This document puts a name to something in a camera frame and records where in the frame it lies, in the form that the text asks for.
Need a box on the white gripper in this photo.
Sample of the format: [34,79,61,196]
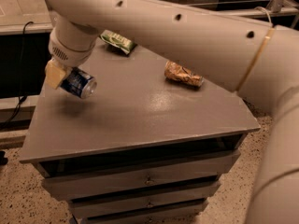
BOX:
[45,15,102,90]

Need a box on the blue pepsi can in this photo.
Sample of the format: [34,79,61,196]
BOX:
[61,67,97,99]

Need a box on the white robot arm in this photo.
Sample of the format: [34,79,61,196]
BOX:
[46,0,299,224]

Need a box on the gold crushed can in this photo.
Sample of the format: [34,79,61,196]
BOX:
[164,61,204,88]

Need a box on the green chip bag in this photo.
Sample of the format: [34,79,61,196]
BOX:
[99,31,136,55]

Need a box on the grey drawer cabinet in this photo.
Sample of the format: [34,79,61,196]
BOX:
[21,43,259,224]

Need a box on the top drawer knob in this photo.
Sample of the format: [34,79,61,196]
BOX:
[145,176,155,186]

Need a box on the black cable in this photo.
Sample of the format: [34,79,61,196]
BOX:
[0,21,35,133]

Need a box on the white cable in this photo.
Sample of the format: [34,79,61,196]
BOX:
[253,6,274,26]

